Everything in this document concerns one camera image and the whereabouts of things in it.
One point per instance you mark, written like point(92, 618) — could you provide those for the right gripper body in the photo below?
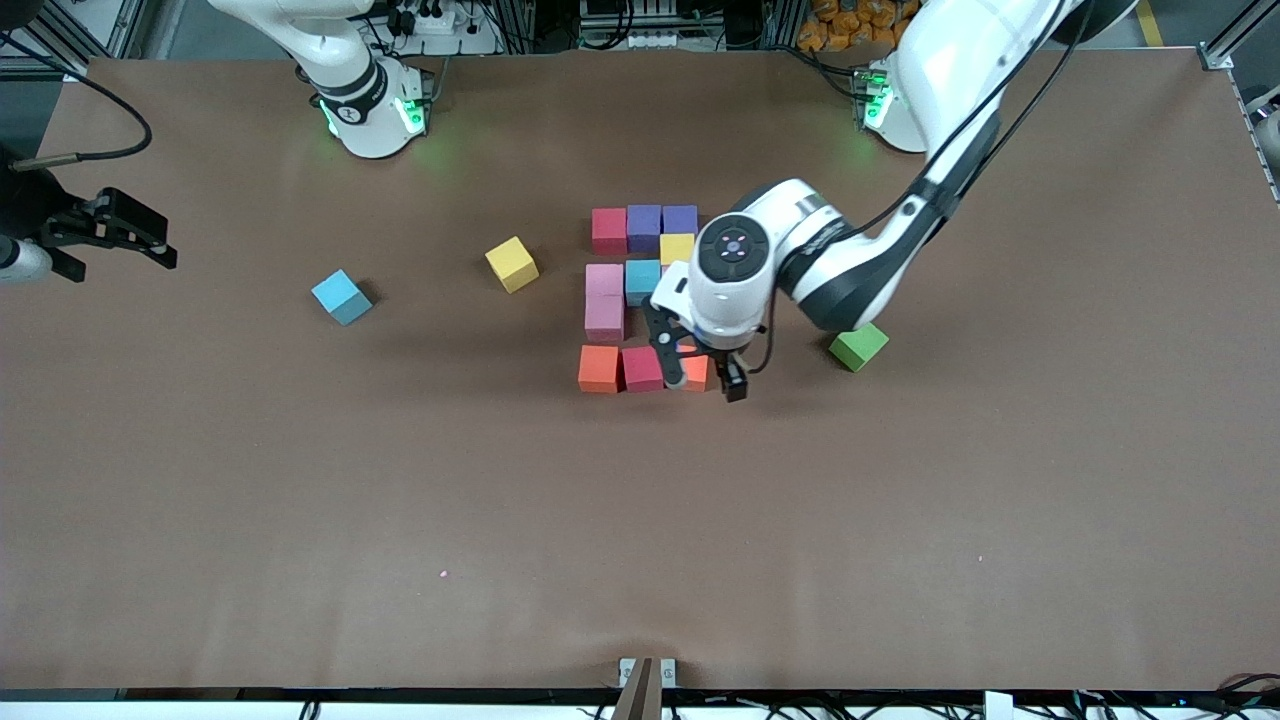
point(32, 203)

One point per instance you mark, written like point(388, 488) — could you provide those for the blue foam cube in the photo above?
point(641, 280)
point(341, 297)

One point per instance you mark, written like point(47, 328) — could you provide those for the orange foam cube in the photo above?
point(599, 368)
point(697, 372)

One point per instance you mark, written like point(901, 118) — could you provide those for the yellow foam cube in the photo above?
point(677, 248)
point(512, 264)

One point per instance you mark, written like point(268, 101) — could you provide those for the pink foam cube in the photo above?
point(604, 318)
point(604, 280)

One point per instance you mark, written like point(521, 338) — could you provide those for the purple foam cube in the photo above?
point(680, 218)
point(644, 228)

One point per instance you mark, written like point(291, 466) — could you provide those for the red foam cube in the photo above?
point(610, 230)
point(643, 368)

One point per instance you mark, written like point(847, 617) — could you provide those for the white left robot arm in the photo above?
point(950, 60)

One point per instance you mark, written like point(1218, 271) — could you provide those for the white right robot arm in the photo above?
point(350, 90)

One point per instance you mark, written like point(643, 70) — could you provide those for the green foam cube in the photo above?
point(858, 347)

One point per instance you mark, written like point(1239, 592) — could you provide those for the brown table cover sheet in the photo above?
point(640, 550)

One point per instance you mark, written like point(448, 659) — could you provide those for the bag of oranges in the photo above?
point(850, 25)

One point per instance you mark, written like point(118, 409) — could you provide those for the small metal bracket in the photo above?
point(628, 668)

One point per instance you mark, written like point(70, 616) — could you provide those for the brown camera pole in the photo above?
point(640, 700)

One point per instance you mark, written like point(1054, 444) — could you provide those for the metal table edge rail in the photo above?
point(1258, 140)

